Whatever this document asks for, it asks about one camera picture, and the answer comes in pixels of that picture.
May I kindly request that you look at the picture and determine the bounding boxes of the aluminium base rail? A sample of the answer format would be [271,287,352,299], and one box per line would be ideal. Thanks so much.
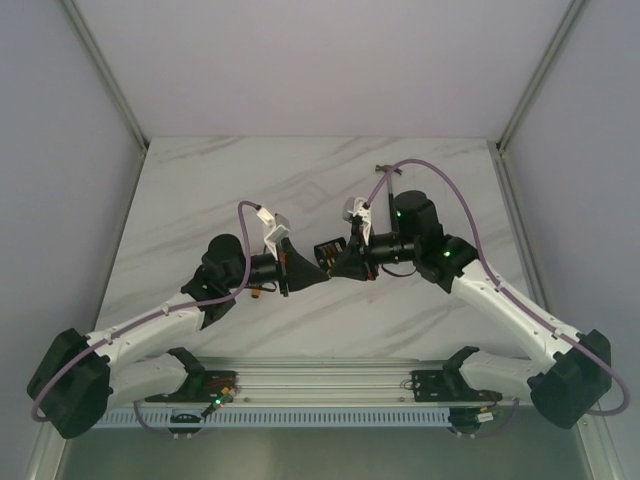
[109,355,597,404]

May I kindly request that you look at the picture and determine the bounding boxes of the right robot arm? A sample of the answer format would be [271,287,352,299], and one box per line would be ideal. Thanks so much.
[330,190,612,429]

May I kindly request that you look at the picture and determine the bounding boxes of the aluminium frame post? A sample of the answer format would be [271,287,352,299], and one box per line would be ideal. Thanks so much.
[496,0,590,154]
[59,0,150,154]

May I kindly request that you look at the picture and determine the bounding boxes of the clear fuse box cover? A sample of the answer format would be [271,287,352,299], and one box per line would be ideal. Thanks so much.
[293,182,330,211]

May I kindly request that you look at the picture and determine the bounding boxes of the claw hammer black handle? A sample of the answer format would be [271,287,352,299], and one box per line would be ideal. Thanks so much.
[375,164,403,233]

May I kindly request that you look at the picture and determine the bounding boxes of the slotted grey cable duct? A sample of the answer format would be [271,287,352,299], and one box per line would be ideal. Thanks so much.
[92,409,451,430]

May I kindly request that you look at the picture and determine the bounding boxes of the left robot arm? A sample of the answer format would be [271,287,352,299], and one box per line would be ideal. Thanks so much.
[27,234,329,439]

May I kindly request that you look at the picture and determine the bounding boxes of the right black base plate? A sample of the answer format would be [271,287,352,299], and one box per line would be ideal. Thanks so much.
[410,369,503,403]

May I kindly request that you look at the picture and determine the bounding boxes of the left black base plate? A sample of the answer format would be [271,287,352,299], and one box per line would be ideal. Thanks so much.
[144,370,237,403]

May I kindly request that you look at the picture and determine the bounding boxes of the right aluminium frame post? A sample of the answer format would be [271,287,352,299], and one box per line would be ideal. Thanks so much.
[496,0,590,154]

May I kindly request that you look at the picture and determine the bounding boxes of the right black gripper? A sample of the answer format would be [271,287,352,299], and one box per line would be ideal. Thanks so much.
[329,223,419,282]

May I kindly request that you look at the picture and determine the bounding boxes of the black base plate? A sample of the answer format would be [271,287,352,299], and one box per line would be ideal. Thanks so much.
[144,370,237,403]
[410,369,503,403]

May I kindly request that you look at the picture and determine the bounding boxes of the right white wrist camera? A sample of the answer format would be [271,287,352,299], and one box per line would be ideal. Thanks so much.
[342,197,372,245]

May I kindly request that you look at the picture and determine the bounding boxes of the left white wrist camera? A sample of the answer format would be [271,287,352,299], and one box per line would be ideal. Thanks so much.
[256,206,290,259]

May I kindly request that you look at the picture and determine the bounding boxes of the left aluminium frame post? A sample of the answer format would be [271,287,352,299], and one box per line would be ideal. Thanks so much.
[59,0,150,154]

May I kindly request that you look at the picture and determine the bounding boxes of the black fuse box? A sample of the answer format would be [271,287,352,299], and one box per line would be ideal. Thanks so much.
[313,237,347,273]

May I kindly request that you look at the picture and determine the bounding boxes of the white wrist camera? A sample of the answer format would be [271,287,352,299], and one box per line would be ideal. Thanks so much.
[342,197,372,245]
[256,206,290,259]

